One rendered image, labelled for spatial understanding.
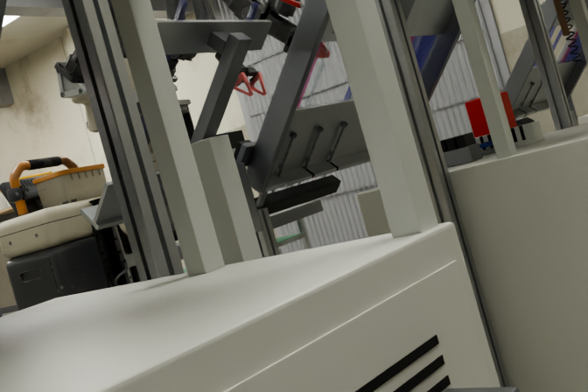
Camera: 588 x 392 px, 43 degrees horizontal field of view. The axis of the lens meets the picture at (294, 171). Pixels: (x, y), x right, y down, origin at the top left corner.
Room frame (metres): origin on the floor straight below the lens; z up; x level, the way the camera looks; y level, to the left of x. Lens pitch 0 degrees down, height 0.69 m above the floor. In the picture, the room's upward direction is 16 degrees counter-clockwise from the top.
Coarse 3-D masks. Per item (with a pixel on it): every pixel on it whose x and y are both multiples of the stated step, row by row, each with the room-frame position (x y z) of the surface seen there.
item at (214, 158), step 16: (192, 144) 1.56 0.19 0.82; (208, 144) 1.53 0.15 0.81; (224, 144) 1.56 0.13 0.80; (208, 160) 1.54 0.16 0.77; (224, 160) 1.55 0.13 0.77; (208, 176) 1.55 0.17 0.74; (224, 176) 1.54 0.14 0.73; (208, 192) 1.55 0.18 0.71; (224, 192) 1.53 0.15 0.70; (240, 192) 1.56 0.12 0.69; (224, 208) 1.53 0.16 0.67; (240, 208) 1.55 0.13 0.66; (224, 224) 1.54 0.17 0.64; (240, 224) 1.54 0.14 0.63; (224, 240) 1.55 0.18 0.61; (240, 240) 1.53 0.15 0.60; (256, 240) 1.57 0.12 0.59; (224, 256) 1.56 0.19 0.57; (240, 256) 1.53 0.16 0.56; (256, 256) 1.56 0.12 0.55
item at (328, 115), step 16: (304, 112) 1.82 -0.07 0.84; (320, 112) 1.88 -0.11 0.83; (336, 112) 1.94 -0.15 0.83; (352, 112) 2.01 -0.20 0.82; (304, 128) 1.87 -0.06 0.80; (320, 128) 1.91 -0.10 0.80; (336, 128) 1.99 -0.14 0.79; (352, 128) 2.06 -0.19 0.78; (288, 144) 1.85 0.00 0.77; (304, 144) 1.91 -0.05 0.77; (320, 144) 1.98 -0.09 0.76; (352, 144) 2.12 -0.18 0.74; (288, 160) 1.89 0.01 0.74; (320, 160) 2.03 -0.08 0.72
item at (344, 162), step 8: (360, 152) 2.17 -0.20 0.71; (336, 160) 2.07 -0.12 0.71; (344, 160) 2.09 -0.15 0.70; (352, 160) 2.11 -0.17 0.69; (360, 160) 2.13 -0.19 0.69; (368, 160) 2.16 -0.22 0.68; (312, 168) 1.98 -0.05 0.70; (320, 168) 2.00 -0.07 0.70; (328, 168) 2.01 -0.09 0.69; (336, 168) 2.03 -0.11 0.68; (344, 168) 2.07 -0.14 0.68; (272, 176) 1.87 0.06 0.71; (280, 176) 1.89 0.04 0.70; (288, 176) 1.90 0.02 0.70; (296, 176) 1.91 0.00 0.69; (304, 176) 1.93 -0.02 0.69; (312, 176) 1.96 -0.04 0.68; (272, 184) 1.84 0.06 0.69; (280, 184) 1.85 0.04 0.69; (288, 184) 1.88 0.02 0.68
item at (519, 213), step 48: (528, 144) 1.64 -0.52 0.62; (576, 144) 1.30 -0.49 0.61; (480, 192) 1.43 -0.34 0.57; (528, 192) 1.37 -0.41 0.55; (576, 192) 1.31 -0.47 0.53; (480, 240) 1.45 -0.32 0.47; (528, 240) 1.39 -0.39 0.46; (576, 240) 1.33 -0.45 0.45; (528, 288) 1.40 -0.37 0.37; (576, 288) 1.35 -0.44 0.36; (528, 336) 1.42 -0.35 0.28; (576, 336) 1.36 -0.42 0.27; (528, 384) 1.44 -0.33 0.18; (576, 384) 1.38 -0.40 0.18
